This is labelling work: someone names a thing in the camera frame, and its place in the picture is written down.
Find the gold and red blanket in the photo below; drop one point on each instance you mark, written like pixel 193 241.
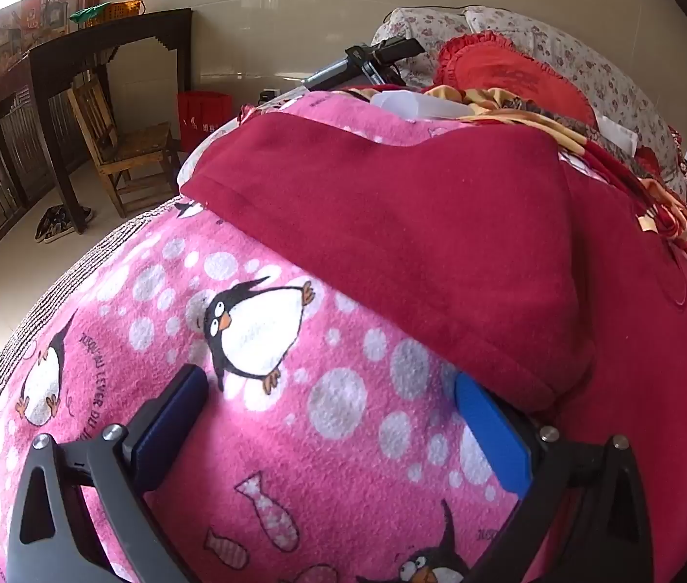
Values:
pixel 568 127

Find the black cloth shoe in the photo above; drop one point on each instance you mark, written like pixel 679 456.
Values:
pixel 73 221
pixel 47 224

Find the white pillow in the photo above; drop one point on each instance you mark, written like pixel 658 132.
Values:
pixel 617 133

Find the pink penguin print blanket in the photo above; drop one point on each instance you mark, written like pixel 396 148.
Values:
pixel 319 449

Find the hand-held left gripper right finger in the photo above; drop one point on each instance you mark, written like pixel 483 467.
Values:
pixel 489 431

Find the wooden chair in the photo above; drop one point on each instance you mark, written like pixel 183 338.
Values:
pixel 137 147

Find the large red heart cushion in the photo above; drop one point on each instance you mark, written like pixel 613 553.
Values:
pixel 519 79

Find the red bin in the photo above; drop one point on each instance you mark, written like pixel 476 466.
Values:
pixel 202 118

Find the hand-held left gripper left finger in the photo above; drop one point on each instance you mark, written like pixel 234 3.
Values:
pixel 167 428

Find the wall poster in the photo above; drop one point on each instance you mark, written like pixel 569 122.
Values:
pixel 31 15

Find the dark red garment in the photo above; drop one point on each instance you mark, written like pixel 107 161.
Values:
pixel 410 224

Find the yellow plastic basket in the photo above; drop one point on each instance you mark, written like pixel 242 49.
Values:
pixel 125 10

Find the dark wooden table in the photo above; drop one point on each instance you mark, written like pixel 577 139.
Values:
pixel 106 31

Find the woven bed mat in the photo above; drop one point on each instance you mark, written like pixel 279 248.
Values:
pixel 34 322

